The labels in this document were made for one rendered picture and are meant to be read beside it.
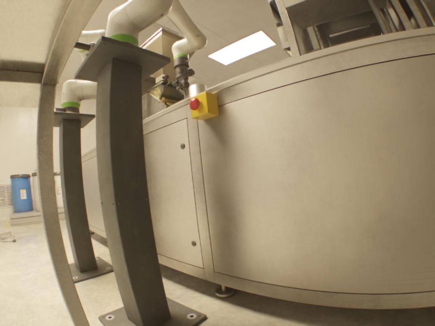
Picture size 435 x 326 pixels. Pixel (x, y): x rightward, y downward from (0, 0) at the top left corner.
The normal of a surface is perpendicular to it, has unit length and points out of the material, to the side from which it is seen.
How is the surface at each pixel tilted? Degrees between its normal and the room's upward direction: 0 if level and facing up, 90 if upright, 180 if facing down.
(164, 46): 118
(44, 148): 90
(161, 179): 90
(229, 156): 90
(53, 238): 90
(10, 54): 180
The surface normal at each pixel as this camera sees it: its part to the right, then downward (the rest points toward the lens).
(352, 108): -0.63, 0.04
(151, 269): 0.79, -0.11
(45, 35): 0.11, 0.99
